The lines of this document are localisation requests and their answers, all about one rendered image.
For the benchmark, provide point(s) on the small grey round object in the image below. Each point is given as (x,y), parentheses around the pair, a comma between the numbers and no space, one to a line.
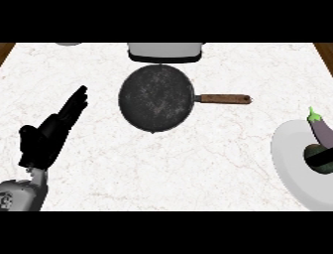
(68,43)

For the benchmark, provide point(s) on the dark green squash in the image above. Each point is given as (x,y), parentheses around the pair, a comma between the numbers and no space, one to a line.
(318,157)

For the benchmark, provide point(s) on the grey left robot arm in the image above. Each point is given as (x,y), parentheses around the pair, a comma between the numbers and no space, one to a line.
(17,195)

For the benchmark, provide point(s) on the purple eggplant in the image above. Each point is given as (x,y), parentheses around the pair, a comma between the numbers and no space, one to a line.
(324,132)

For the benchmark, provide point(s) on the white plate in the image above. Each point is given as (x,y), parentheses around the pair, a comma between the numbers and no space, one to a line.
(302,172)

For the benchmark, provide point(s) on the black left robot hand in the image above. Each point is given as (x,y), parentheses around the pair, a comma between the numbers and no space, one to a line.
(48,139)

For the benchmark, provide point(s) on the pale grey appliance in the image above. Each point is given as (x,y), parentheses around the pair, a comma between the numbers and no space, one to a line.
(164,51)

